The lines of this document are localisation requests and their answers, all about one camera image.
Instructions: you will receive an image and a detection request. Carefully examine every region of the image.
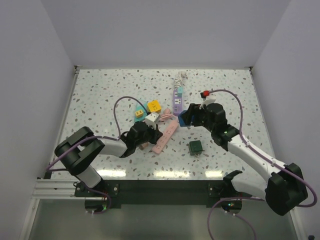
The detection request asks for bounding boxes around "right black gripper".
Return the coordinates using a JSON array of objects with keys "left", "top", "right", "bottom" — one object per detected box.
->
[{"left": 180, "top": 103, "right": 215, "bottom": 133}]

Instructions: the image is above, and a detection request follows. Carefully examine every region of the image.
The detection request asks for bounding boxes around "blue cube socket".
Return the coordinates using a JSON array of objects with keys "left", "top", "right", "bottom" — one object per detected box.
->
[{"left": 178, "top": 110, "right": 191, "bottom": 127}]

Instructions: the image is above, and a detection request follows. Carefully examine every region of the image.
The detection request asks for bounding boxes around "pink power strip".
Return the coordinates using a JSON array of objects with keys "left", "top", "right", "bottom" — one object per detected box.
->
[{"left": 152, "top": 120, "right": 180, "bottom": 155}]

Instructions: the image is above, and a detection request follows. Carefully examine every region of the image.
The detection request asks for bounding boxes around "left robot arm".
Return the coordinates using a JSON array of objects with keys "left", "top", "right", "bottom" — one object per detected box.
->
[{"left": 54, "top": 121, "right": 163, "bottom": 196}]

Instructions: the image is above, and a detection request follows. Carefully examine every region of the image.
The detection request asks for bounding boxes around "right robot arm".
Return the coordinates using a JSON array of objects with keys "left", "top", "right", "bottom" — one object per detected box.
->
[{"left": 179, "top": 103, "right": 308, "bottom": 216}]

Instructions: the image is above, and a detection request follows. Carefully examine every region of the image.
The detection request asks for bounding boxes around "small pink plug adapter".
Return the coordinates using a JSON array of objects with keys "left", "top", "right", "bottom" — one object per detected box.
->
[{"left": 139, "top": 142, "right": 149, "bottom": 150}]

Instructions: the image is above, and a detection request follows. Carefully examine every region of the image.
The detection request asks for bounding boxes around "purple power strip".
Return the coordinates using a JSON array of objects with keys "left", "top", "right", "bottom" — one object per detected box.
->
[{"left": 172, "top": 86, "right": 184, "bottom": 116}]

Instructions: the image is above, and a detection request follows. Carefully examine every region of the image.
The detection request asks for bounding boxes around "teal power strip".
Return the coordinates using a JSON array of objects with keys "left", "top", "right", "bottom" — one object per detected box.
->
[{"left": 134, "top": 99, "right": 148, "bottom": 122}]

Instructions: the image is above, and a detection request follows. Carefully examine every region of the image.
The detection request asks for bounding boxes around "small yellow adapter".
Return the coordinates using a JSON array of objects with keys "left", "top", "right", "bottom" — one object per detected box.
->
[{"left": 135, "top": 109, "right": 144, "bottom": 119}]

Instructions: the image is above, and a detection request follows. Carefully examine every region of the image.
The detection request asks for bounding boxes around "yellow cube socket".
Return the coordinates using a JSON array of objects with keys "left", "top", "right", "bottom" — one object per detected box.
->
[{"left": 147, "top": 100, "right": 162, "bottom": 113}]

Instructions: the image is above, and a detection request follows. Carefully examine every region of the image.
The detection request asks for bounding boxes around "dark green cube socket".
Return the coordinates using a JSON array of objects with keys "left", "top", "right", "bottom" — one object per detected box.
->
[{"left": 188, "top": 140, "right": 203, "bottom": 157}]

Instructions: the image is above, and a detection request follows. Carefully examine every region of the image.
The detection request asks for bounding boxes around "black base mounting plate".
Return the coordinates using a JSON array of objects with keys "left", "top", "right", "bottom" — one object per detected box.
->
[{"left": 73, "top": 170, "right": 251, "bottom": 210}]

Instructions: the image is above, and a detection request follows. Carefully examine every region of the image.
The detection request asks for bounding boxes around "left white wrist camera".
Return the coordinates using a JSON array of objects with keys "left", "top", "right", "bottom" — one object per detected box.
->
[{"left": 144, "top": 112, "right": 160, "bottom": 128}]

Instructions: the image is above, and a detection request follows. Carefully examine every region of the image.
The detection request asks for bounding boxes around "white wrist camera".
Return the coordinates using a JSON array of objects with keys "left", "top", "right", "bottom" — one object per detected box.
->
[
  {"left": 144, "top": 112, "right": 160, "bottom": 128},
  {"left": 200, "top": 90, "right": 217, "bottom": 106}
]

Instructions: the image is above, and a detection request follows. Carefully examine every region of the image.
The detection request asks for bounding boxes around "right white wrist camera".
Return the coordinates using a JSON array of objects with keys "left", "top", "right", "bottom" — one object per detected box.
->
[{"left": 200, "top": 90, "right": 217, "bottom": 106}]

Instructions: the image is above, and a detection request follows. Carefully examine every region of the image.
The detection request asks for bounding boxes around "striped braided cord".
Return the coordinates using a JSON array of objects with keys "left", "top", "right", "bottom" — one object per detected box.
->
[{"left": 173, "top": 71, "right": 187, "bottom": 88}]

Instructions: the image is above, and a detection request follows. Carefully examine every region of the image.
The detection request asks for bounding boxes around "aluminium rail frame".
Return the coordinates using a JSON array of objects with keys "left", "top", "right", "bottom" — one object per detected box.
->
[{"left": 18, "top": 65, "right": 81, "bottom": 240}]

